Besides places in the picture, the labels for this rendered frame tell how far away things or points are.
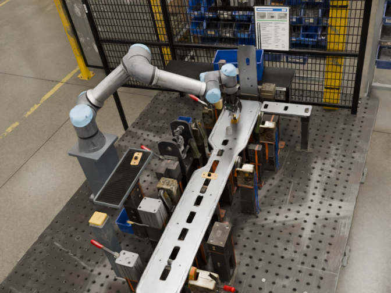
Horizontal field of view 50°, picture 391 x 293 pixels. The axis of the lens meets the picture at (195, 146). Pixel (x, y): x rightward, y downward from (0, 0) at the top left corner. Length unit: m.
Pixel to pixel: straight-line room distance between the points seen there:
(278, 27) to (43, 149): 2.66
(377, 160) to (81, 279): 2.48
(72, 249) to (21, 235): 1.28
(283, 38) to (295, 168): 0.81
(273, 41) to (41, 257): 1.87
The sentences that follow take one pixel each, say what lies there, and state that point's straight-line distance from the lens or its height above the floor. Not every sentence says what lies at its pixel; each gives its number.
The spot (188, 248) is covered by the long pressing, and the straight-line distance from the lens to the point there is 1.91.
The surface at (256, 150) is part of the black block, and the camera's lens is 2.31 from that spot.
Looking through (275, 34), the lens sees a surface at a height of 1.27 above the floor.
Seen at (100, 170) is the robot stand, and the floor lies 0.99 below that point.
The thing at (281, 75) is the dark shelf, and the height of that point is 1.03.
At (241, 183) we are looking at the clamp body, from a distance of 2.20.
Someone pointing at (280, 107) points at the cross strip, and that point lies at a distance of 2.57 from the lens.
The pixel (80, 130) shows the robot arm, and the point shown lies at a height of 1.25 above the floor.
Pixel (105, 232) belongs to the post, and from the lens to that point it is 1.95.
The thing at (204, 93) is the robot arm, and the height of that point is 1.34.
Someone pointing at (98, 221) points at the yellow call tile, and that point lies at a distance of 1.92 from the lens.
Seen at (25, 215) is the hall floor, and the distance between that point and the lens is 3.85.
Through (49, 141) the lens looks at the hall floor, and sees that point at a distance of 4.49.
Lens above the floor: 2.56
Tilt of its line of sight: 41 degrees down
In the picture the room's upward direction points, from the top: 11 degrees counter-clockwise
